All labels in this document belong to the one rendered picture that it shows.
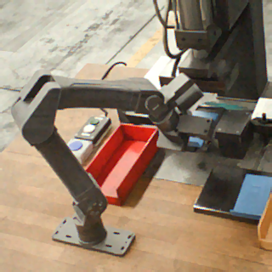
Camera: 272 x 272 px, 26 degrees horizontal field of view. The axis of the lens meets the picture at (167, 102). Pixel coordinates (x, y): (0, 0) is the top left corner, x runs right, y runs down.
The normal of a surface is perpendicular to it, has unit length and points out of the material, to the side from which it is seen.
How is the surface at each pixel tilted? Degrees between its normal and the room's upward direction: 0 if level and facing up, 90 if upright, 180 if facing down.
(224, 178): 0
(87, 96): 88
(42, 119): 90
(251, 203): 0
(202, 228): 0
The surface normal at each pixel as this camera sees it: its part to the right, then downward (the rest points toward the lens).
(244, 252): -0.15, -0.82
